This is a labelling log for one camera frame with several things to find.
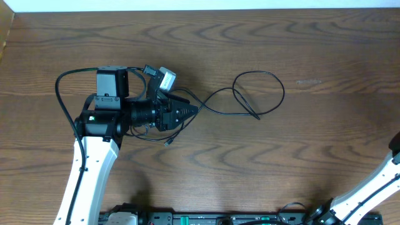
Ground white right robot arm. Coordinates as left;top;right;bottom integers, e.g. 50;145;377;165
306;134;399;225

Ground black left camera cable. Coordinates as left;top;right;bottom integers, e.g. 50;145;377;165
54;66;151;225

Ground brown cardboard panel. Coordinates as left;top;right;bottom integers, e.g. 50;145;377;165
0;0;14;58

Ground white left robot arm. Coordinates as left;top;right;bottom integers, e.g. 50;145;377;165
54;66;198;224

